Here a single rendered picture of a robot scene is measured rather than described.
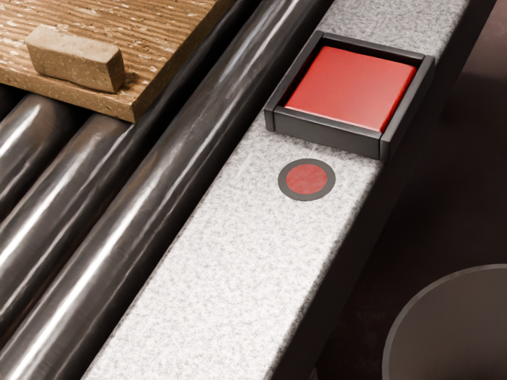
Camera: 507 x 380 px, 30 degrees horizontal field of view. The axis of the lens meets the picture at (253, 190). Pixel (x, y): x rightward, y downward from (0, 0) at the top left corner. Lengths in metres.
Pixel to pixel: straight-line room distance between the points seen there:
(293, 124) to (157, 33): 0.11
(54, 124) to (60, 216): 0.08
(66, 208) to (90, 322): 0.08
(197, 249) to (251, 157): 0.07
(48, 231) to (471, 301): 0.77
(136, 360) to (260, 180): 0.13
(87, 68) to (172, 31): 0.07
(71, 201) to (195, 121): 0.09
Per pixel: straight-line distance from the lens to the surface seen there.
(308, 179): 0.52
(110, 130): 0.56
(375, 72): 0.56
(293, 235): 0.49
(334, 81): 0.56
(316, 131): 0.53
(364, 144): 0.52
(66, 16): 0.63
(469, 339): 1.28
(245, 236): 0.50
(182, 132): 0.55
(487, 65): 2.00
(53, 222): 0.53
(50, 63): 0.57
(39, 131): 0.58
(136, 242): 0.50
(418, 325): 1.18
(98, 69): 0.55
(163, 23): 0.60
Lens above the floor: 1.30
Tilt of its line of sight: 47 degrees down
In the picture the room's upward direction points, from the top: 8 degrees counter-clockwise
